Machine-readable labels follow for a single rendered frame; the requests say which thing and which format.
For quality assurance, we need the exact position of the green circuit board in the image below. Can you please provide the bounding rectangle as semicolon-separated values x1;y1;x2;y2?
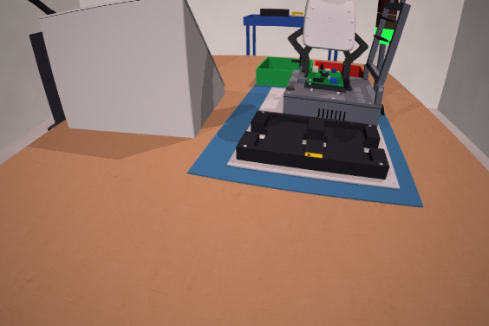
307;66;344;87

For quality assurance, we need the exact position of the green bin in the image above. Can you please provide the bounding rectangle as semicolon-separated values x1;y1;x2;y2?
256;56;300;88

